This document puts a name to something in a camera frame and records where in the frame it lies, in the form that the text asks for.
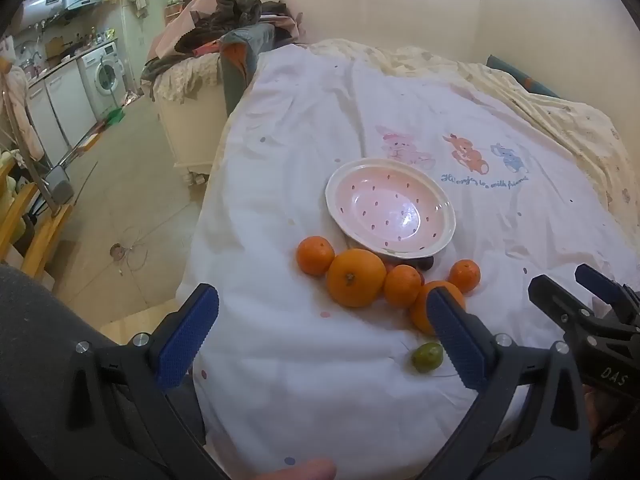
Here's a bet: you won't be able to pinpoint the small orange tangerine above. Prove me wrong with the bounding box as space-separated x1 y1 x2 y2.
383 264 422 309
296 236 336 277
448 259 481 294

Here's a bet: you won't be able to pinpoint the large orange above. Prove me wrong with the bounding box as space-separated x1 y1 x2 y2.
326 248 387 308
411 280 467 337

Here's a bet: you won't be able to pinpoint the white water heater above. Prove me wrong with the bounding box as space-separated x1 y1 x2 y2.
20 0 86 28

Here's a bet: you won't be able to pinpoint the pink hanging clothes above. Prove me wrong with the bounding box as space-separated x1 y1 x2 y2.
0 40 46 161

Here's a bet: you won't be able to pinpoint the cream sofa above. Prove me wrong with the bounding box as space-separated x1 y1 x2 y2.
150 52 231 186

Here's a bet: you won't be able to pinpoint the pink seed-patterned plate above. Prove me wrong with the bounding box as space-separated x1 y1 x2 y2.
325 158 457 260

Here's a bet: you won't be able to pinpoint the person's left hand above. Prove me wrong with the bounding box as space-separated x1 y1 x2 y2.
259 458 337 480

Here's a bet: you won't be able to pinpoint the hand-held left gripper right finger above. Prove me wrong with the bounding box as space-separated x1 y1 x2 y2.
415 287 593 480

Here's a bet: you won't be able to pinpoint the small green fruit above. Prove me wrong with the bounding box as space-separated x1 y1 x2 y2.
411 342 445 374

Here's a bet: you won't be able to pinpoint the white animal-print quilt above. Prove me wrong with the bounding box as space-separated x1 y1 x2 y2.
175 42 640 480

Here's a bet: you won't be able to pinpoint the pile of clothes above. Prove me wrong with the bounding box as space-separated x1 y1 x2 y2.
141 0 306 81

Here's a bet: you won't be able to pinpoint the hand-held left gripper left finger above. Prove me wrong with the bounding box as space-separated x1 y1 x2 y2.
65 282 231 480

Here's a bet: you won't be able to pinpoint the wooden chair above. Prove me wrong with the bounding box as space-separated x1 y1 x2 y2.
0 160 73 278

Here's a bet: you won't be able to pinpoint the grey and orange cushion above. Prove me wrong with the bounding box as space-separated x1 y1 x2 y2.
220 25 278 118

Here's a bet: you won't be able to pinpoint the metal folding chair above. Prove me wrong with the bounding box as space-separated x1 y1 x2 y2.
30 110 76 216

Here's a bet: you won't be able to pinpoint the teal pillow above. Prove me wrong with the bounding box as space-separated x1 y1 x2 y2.
486 55 561 98

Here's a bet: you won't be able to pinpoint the white kitchen cabinet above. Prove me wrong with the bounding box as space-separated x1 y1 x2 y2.
25 60 98 161

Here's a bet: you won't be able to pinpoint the person's right hand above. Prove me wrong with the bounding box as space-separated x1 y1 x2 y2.
582 385 640 443

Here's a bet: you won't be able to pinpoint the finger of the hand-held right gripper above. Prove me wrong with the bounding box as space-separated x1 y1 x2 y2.
574 263 640 327
528 274 607 342

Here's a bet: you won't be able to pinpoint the white washing machine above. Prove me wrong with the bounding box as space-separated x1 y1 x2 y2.
77 40 128 113

